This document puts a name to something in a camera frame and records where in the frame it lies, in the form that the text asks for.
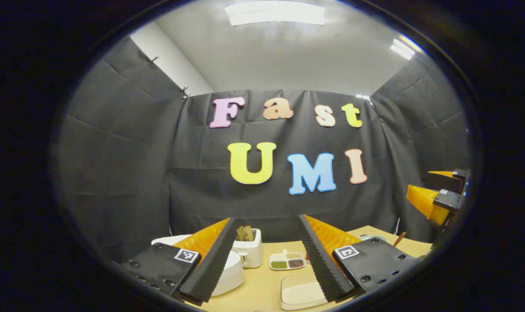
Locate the black backdrop cloth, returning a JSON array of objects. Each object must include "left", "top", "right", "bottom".
[{"left": 56, "top": 35, "right": 471, "bottom": 265}]

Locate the large ceiling light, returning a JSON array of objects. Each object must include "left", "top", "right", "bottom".
[{"left": 225, "top": 1, "right": 326, "bottom": 26}]

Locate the white toaster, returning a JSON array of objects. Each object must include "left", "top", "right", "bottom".
[{"left": 232, "top": 228, "right": 263, "bottom": 268}]

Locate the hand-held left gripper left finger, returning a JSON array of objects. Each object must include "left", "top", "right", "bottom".
[{"left": 119, "top": 218, "right": 245, "bottom": 306}]

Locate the white rectangular tray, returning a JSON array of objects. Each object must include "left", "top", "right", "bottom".
[{"left": 280, "top": 273, "right": 329, "bottom": 311}]

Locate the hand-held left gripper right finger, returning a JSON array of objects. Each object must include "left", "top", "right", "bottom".
[{"left": 298, "top": 214, "right": 419, "bottom": 304}]

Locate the white divided rice dish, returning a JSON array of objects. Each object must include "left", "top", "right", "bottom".
[{"left": 269, "top": 250, "right": 307, "bottom": 271}]

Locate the white rice cooker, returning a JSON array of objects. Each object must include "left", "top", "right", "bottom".
[{"left": 152, "top": 234, "right": 245, "bottom": 296}]

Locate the small ceiling light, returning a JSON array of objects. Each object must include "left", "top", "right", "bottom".
[{"left": 390, "top": 37, "right": 421, "bottom": 60}]

